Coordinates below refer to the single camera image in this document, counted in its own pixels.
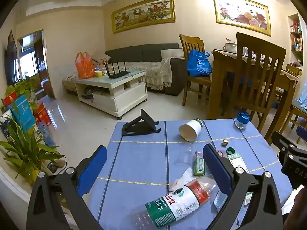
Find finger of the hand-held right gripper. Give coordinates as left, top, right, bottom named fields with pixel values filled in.
left=296, top=126, right=307, bottom=146
left=272, top=131, right=298, bottom=159

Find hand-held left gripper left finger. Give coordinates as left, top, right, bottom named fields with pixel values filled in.
left=26, top=145, right=108, bottom=230

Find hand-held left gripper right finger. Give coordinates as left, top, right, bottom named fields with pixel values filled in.
left=203, top=144, right=283, bottom=230

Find clear plastic water bottle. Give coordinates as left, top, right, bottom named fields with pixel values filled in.
left=131, top=180, right=220, bottom=229

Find person's right forearm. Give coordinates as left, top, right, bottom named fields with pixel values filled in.
left=282, top=189, right=307, bottom=230

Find green gum pack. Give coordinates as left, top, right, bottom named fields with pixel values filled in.
left=194, top=151, right=206, bottom=176

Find cushioned wooden chair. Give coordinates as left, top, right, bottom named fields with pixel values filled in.
left=279, top=96, right=307, bottom=145

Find clear plastic wrapper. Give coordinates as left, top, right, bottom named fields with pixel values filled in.
left=177, top=146, right=199, bottom=166

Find white crumpled tissue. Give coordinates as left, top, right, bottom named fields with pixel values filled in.
left=169, top=168, right=207, bottom=192

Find blue-lid glass jar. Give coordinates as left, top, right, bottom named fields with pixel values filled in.
left=234, top=112, right=250, bottom=130

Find white paper cup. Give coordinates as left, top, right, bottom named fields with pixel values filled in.
left=179, top=118, right=204, bottom=142

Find blue striped tablecloth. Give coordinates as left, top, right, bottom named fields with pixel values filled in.
left=89, top=118, right=295, bottom=230

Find pack of water bottles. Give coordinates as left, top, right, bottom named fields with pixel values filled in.
left=36, top=122, right=56, bottom=147

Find black phone stand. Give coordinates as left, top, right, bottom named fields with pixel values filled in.
left=121, top=109, right=161, bottom=137

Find long-leaf potted plant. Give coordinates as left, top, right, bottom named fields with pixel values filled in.
left=0, top=98, right=66, bottom=185

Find red cardboard boxes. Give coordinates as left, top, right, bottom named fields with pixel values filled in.
left=34, top=103, right=52, bottom=127

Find white coffee table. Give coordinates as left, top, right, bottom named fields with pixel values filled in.
left=74, top=69, right=148, bottom=120

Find wooden dining table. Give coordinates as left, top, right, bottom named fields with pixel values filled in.
left=207, top=49, right=299, bottom=146

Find blue cardboard box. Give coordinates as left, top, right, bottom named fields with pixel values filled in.
left=7, top=94, right=37, bottom=133

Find tall-back wooden chair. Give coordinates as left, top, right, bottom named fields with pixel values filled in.
left=227, top=32, right=287, bottom=146

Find black wifi router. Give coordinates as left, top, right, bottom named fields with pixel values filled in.
left=104, top=59, right=129, bottom=79

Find orange plastic bag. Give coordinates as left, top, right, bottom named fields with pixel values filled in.
left=75, top=52, right=96, bottom=79

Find blue shopping bag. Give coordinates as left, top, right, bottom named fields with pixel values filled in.
left=187, top=50, right=213, bottom=77

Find round-leaf green plant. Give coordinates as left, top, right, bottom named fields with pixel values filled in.
left=1, top=77, right=39, bottom=113

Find white lace sofa cover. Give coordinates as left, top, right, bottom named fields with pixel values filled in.
left=125, top=57, right=173, bottom=90

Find white sofa pillow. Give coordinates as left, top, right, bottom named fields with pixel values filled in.
left=161, top=48, right=185, bottom=59

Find dark grey sofa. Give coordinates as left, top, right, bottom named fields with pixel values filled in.
left=63, top=44, right=186, bottom=96

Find balcony door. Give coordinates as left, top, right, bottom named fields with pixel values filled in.
left=17, top=29, right=56, bottom=99

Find framed flower painting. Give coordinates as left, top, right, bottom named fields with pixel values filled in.
left=213, top=0, right=272, bottom=37

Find framed horse painting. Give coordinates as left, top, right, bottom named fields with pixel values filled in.
left=111, top=0, right=176, bottom=34

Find wall shelf with items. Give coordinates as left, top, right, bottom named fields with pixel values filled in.
left=288, top=13, right=305, bottom=67

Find wall-mounted television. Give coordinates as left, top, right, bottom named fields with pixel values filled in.
left=5, top=30, right=19, bottom=86

